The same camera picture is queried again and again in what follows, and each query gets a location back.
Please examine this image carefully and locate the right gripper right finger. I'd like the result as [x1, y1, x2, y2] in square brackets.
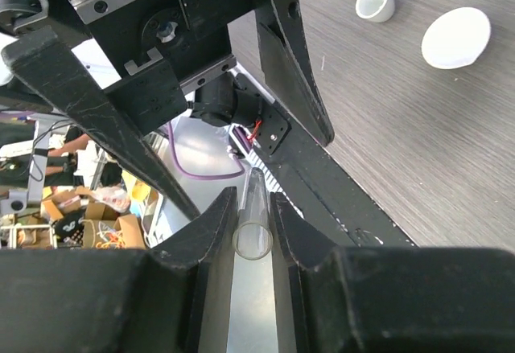
[270, 194, 514, 352]

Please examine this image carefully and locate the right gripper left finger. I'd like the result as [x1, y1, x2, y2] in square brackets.
[1, 187, 237, 352]

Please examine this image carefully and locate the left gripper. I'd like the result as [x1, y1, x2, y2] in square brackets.
[1, 0, 262, 220]

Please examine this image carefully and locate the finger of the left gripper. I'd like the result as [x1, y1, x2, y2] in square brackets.
[255, 0, 335, 146]

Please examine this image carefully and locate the clear glass test tube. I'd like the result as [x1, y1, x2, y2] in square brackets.
[233, 167, 273, 261]

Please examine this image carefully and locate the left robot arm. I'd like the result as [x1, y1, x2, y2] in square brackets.
[1, 0, 334, 219]

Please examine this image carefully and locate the white evaporating dish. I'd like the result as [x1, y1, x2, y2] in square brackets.
[421, 7, 492, 70]

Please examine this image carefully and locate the white slotted cable duct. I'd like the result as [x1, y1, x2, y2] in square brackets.
[245, 150, 304, 218]

